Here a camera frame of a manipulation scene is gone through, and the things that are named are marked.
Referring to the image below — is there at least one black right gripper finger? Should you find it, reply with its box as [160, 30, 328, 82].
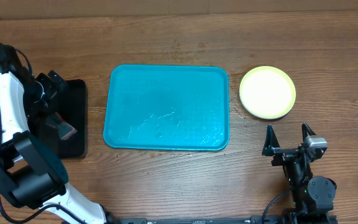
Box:
[262, 124, 280, 156]
[301, 123, 316, 144]

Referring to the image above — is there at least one pink and black sponge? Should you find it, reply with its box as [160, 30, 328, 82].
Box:
[45, 113, 77, 140]

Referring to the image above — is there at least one yellow plate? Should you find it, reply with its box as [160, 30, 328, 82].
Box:
[239, 66, 296, 119]

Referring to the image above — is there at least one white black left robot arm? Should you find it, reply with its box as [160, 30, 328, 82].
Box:
[0, 43, 116, 223]

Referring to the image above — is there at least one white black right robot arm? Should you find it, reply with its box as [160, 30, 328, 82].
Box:
[256, 123, 337, 223]

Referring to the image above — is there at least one black plastic tray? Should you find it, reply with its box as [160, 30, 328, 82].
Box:
[35, 80, 88, 159]

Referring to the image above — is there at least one teal plastic tray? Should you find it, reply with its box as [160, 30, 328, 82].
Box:
[103, 64, 230, 151]

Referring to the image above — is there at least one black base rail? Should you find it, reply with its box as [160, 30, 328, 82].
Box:
[112, 215, 338, 224]

